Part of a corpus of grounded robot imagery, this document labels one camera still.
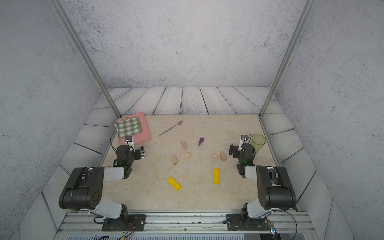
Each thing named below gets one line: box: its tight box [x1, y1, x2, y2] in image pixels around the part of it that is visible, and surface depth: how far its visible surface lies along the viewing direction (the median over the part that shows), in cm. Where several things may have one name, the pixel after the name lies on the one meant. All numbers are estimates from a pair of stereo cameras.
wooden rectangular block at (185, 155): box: [180, 152, 191, 159], surface depth 100 cm
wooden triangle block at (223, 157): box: [220, 150, 227, 161], surface depth 98 cm
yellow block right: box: [213, 168, 220, 185], surface depth 89 cm
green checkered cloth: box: [114, 117, 143, 138], surface depth 114 cm
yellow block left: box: [167, 176, 182, 191], surface depth 87 cm
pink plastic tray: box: [116, 112, 152, 146], surface depth 114 cm
